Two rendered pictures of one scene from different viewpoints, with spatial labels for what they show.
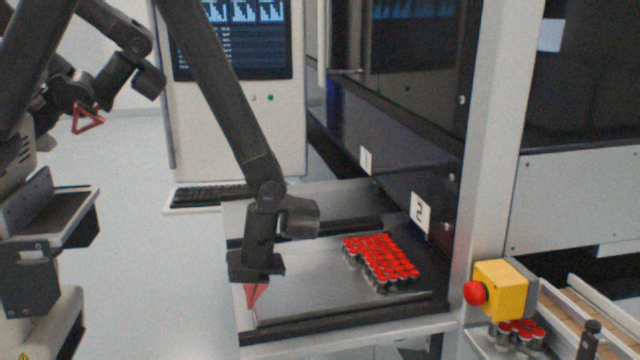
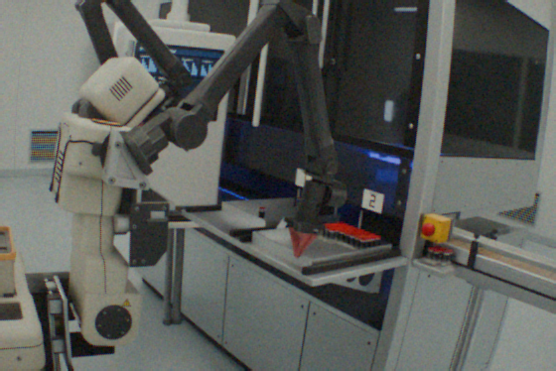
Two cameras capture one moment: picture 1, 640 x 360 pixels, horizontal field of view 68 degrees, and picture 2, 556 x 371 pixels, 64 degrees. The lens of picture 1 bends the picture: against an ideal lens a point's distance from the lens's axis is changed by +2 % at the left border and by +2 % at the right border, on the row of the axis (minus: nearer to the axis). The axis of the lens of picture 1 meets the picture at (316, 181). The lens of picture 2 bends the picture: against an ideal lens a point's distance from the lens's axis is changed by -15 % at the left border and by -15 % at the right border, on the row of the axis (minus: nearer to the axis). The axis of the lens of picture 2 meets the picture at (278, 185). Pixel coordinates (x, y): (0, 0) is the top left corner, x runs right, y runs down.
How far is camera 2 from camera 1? 0.89 m
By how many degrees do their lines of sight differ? 27
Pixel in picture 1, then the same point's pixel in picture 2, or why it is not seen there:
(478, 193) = (425, 176)
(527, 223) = (440, 195)
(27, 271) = (151, 228)
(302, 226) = (339, 195)
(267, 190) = (330, 167)
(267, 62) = not seen: hidden behind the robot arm
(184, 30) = (310, 66)
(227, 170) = not seen: hidden behind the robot
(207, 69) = (315, 89)
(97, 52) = not seen: outside the picture
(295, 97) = (216, 136)
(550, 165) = (449, 164)
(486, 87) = (429, 118)
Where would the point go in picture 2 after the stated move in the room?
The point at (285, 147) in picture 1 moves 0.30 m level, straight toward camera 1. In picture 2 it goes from (204, 179) to (231, 195)
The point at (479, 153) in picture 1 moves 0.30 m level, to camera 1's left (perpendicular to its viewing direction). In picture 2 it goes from (425, 153) to (343, 146)
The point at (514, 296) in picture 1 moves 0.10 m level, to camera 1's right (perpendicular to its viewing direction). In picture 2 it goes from (446, 227) to (468, 226)
